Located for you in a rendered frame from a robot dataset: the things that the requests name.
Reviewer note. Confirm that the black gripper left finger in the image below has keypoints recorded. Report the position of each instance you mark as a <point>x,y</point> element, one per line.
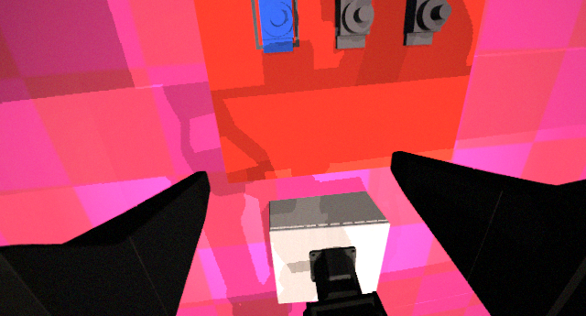
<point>135,264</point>

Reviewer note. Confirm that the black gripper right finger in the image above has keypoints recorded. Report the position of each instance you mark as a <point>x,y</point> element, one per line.
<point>520,244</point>

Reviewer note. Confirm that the blue micro servo with orange cable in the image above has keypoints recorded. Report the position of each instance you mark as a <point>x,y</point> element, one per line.
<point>276,25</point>

